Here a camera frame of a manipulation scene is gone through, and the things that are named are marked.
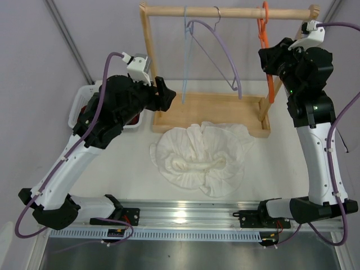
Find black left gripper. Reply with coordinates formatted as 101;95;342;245
116;74;176;127

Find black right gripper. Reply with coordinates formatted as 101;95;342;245
260;38;308;96

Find orange plastic hanger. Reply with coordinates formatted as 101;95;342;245
256;1;275;104

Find white ruffled skirt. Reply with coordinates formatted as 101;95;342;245
150;121;255;198

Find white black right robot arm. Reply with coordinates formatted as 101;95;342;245
256;38;358;227

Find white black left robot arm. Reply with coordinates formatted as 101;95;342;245
19;75;176;230

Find lilac plastic hanger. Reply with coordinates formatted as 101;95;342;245
188;19;242;100

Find wooden clothes rack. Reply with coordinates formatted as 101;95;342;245
139;2;320;138

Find white plastic basket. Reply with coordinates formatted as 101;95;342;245
68;84;144;132

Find red plaid garment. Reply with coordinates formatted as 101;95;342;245
76;106;86;123

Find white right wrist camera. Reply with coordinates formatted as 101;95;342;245
288;20;325;51

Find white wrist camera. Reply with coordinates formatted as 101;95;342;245
288;20;325;51
122;52;151;86

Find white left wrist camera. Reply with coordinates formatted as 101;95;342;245
122;52;151;86

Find light blue wire hanger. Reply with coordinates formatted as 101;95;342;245
182;6;192;104

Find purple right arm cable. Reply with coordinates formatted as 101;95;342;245
263;21;360;248

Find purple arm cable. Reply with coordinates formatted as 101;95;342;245
263;21;360;248
14;51;134;248

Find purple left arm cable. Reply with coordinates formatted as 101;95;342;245
14;51;134;248

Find aluminium mounting rail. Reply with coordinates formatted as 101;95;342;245
38;201;345;232

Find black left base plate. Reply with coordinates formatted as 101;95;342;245
90;208;141;226

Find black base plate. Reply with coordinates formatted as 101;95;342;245
232;210;291;229
90;208;141;226

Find white slotted cable duct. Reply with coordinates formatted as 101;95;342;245
49;227;262;242

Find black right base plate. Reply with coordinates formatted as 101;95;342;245
232;210;291;229

